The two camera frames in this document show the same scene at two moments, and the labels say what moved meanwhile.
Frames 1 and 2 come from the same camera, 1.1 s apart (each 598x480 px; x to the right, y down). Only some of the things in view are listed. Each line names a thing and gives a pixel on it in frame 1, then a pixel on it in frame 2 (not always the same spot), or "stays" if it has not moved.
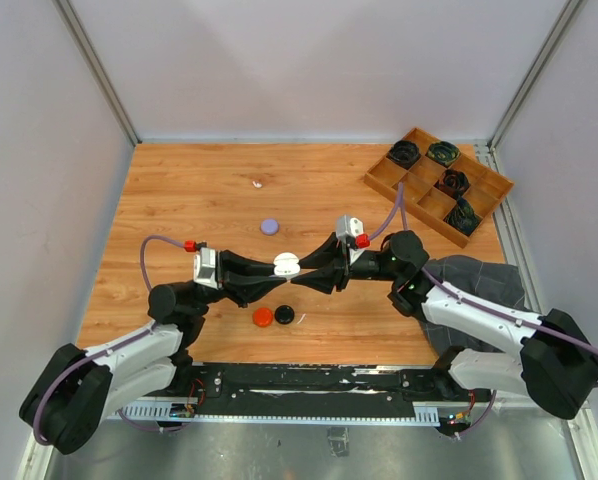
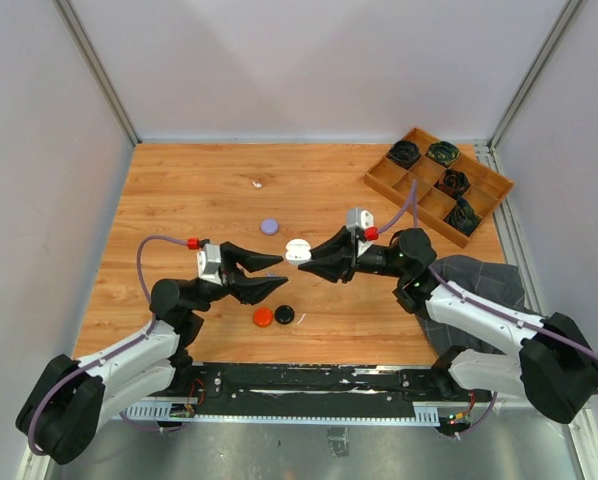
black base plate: [316, 390] stays
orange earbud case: [262, 317] stays
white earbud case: [286, 265] -> [298, 251]
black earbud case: [284, 314] stays
